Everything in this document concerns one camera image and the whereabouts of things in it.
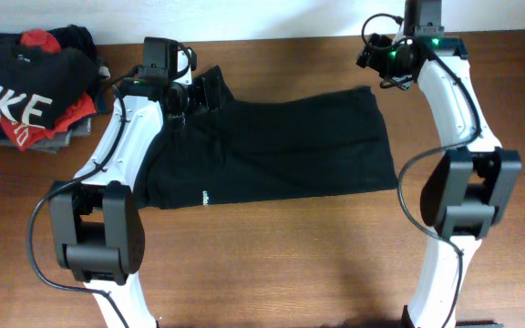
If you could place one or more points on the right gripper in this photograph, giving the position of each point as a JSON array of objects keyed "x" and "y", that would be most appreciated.
[{"x": 375, "y": 59}]

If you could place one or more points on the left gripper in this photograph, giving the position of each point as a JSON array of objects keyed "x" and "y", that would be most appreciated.
[{"x": 201, "y": 99}]

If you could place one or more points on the black Sydrogen t-shirt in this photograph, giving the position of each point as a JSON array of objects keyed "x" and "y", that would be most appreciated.
[{"x": 325, "y": 145}]

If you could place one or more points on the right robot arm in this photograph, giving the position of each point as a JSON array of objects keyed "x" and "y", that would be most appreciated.
[{"x": 468, "y": 191}]

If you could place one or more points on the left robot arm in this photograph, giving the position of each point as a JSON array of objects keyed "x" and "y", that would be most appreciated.
[{"x": 97, "y": 230}]

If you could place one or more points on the grey folded t-shirt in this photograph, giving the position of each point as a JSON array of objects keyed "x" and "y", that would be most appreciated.
[{"x": 60, "y": 141}]

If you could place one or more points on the red folded t-shirt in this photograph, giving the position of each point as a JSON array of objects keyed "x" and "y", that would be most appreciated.
[{"x": 25, "y": 136}]

